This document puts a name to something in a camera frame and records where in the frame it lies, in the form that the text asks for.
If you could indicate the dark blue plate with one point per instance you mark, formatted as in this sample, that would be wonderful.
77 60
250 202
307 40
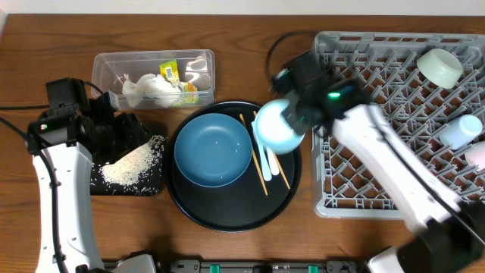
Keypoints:
213 150

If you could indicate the white napkin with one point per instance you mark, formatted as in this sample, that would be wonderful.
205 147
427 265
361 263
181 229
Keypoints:
133 91
157 88

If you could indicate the light blue small bowl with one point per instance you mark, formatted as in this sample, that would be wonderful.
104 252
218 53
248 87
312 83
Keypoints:
272 129

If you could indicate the black rectangular tray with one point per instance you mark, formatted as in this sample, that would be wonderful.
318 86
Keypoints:
144 186

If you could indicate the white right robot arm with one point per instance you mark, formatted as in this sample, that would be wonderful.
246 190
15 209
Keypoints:
449 233

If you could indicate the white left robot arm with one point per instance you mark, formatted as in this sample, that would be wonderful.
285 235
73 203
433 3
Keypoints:
66 142

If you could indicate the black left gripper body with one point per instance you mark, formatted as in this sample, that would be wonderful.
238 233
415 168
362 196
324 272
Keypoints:
123 133

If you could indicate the yellow snack wrapper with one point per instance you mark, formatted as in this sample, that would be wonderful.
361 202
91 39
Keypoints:
169 70

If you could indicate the clear plastic waste bin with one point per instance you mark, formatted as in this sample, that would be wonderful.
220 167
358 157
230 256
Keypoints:
196 66

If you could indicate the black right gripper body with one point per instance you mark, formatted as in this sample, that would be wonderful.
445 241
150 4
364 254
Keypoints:
305 101

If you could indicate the pink cup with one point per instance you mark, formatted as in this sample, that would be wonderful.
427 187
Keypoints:
475 156

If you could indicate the teal green bowl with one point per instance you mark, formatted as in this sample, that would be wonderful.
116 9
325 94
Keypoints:
440 67

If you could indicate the light blue cup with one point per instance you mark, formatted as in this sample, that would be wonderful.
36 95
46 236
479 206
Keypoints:
461 131

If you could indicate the round black serving tray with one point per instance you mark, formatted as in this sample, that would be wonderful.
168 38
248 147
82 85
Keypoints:
241 205

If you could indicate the grey dishwasher rack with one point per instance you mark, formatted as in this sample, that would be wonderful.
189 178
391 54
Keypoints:
385 64

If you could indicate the black rail with green clips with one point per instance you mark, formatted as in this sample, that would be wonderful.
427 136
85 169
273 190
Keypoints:
198 266

